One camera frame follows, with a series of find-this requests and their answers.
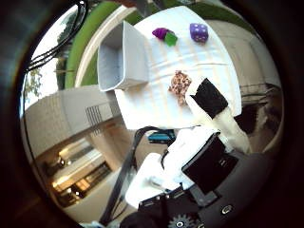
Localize white striped tablecloth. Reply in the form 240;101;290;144
114;5;243;131

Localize white rectangular container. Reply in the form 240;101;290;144
97;20;150;93

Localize person in blue shirt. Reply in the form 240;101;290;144
146;129;177;144

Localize purple plush dice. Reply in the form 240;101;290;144
189;22;209;44

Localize black hanging cables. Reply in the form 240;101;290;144
27;0;89;72

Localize black cable bundle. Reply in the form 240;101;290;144
99;125;160;226

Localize leopard print plush toy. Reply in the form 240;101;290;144
167;69;193;107

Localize purple grape plush toy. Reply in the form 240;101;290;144
151;27;179;48

